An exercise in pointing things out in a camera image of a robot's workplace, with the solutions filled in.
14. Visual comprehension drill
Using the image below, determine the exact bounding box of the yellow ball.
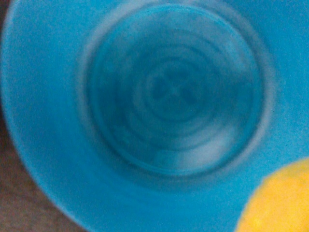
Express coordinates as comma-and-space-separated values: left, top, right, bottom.
236, 159, 309, 232

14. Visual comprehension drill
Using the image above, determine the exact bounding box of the blue plastic bowl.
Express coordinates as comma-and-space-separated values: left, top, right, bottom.
0, 0, 309, 232

